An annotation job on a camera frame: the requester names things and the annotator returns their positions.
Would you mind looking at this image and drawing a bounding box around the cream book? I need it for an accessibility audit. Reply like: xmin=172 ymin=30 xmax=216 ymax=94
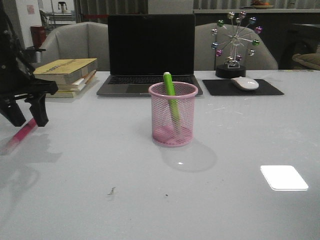
xmin=57 ymin=70 xmax=97 ymax=92
xmin=46 ymin=75 xmax=96 ymax=98

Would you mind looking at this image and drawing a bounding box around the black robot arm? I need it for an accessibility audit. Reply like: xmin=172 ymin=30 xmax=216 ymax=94
xmin=0 ymin=4 xmax=58 ymax=127

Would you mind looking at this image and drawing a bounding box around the green highlighter pen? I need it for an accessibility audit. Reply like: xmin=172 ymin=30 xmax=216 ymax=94
xmin=163 ymin=72 xmax=181 ymax=135

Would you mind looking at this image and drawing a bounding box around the black mouse pad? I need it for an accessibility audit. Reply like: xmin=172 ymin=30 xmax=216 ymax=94
xmin=202 ymin=78 xmax=284 ymax=96

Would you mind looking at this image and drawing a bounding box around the fruit bowl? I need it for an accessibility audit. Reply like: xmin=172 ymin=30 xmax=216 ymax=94
xmin=251 ymin=0 xmax=274 ymax=10

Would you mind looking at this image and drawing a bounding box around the top yellow book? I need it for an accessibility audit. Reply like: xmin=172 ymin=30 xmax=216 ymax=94
xmin=33 ymin=58 xmax=98 ymax=85

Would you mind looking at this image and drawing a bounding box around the right grey armchair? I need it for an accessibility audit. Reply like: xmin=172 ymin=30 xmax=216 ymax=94
xmin=194 ymin=22 xmax=278 ymax=71

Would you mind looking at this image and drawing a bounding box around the grey laptop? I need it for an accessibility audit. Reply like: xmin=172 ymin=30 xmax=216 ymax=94
xmin=96 ymin=14 xmax=199 ymax=98

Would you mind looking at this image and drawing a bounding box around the left grey armchair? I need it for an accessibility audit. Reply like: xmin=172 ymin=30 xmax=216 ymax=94
xmin=34 ymin=21 xmax=110 ymax=71

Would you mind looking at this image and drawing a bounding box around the bottom cream book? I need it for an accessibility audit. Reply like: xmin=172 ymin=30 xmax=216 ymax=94
xmin=46 ymin=75 xmax=96 ymax=98

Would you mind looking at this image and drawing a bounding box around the tan cushion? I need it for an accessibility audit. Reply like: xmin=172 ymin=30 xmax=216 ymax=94
xmin=292 ymin=53 xmax=320 ymax=71

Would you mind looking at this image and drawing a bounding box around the grey armchair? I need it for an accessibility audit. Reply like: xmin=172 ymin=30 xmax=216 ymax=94
xmin=194 ymin=22 xmax=278 ymax=71
xmin=34 ymin=21 xmax=110 ymax=71

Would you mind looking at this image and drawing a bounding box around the red bin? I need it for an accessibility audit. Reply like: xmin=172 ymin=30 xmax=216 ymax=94
xmin=30 ymin=25 xmax=47 ymax=49

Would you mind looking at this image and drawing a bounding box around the pink mesh pen holder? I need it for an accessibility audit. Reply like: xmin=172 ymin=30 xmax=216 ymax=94
xmin=148 ymin=82 xmax=198 ymax=147

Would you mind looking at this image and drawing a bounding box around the ferris wheel desk toy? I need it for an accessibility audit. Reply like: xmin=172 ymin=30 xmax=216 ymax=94
xmin=211 ymin=10 xmax=263 ymax=79

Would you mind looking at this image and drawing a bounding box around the pink highlighter pen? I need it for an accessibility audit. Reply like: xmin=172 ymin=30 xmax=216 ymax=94
xmin=0 ymin=118 xmax=38 ymax=156

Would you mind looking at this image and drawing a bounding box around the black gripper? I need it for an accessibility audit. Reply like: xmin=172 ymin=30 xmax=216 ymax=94
xmin=0 ymin=48 xmax=58 ymax=127

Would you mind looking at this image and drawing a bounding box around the middle cream book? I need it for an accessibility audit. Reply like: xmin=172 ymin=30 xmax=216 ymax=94
xmin=57 ymin=70 xmax=97 ymax=92

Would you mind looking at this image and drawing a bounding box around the white computer mouse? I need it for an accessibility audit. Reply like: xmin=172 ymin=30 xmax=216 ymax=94
xmin=230 ymin=76 xmax=259 ymax=91

